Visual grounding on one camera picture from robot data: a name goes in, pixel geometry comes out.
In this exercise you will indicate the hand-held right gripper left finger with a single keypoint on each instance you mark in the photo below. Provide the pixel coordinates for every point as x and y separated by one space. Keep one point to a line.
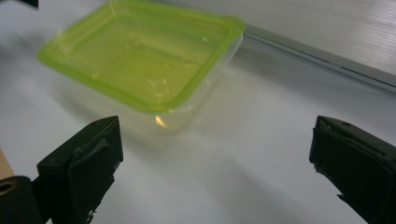
84 168

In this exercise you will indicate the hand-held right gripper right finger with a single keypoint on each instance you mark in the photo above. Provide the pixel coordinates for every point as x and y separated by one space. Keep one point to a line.
358 168

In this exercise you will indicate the clear plastic container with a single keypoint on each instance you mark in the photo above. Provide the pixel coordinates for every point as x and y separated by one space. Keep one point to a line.
190 119

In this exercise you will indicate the green transparent plastic container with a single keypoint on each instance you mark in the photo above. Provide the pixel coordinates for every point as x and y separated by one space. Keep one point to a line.
140 56

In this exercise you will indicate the aluminium profile bar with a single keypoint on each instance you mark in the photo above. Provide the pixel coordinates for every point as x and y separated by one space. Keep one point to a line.
327 31

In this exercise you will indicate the dark object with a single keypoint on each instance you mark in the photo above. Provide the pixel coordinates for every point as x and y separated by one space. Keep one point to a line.
29 2

